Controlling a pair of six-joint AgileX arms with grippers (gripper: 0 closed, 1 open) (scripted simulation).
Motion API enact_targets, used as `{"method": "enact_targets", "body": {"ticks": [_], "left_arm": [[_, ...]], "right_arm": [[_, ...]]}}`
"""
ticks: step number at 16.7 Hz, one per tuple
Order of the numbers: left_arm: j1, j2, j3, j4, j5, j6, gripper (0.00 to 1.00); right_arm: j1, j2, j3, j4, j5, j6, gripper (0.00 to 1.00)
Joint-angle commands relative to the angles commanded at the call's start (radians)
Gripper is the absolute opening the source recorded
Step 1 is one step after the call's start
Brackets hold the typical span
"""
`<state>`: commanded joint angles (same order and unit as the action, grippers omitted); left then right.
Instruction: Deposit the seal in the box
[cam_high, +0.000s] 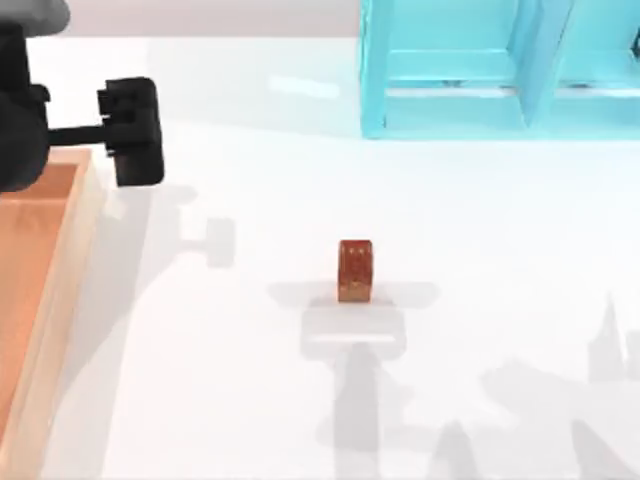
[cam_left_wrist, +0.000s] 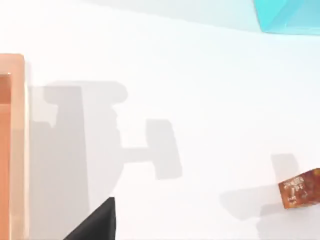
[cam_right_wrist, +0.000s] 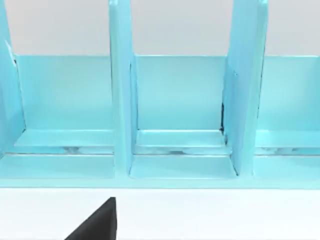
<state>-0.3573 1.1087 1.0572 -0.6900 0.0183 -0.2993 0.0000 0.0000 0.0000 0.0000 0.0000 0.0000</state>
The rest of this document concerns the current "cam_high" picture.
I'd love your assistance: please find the brown bread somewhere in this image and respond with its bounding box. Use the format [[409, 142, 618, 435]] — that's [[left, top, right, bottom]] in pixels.
[[336, 238, 375, 305]]

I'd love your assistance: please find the shallow salmon-coloured box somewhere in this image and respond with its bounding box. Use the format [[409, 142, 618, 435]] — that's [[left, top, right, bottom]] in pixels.
[[0, 147, 109, 480]]

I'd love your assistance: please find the light blue rack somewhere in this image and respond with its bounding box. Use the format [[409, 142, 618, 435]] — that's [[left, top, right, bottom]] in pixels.
[[358, 0, 640, 142]]

